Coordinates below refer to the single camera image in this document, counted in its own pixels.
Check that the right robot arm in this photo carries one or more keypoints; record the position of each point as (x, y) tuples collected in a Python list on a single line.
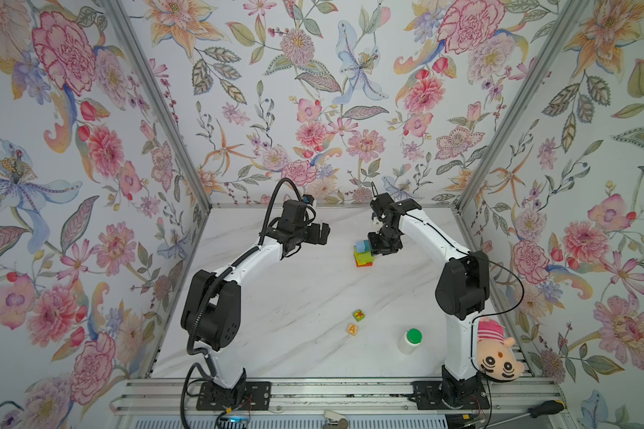
[(461, 292)]

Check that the wood cube letter A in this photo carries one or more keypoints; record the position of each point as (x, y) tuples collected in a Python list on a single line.
[(352, 329)]

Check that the pink plush toy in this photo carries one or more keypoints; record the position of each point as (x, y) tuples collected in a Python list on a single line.
[(494, 357)]

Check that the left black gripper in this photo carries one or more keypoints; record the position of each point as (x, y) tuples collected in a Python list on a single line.
[(315, 238)]

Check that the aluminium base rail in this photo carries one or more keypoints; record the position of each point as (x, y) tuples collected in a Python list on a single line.
[(345, 396)]

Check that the green cube red print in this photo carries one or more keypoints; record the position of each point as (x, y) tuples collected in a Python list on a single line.
[(358, 315)]

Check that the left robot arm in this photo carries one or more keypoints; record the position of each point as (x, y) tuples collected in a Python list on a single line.
[(213, 309)]

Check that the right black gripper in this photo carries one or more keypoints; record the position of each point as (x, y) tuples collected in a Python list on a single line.
[(376, 249)]

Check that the black handled screwdriver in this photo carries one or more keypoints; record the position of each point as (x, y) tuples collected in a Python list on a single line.
[(546, 408)]

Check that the white bottle green cap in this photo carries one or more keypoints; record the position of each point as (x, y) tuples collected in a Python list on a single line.
[(410, 341)]

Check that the light blue cube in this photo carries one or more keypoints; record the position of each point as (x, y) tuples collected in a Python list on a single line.
[(362, 246)]

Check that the green block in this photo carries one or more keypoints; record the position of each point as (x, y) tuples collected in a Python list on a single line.
[(364, 258)]

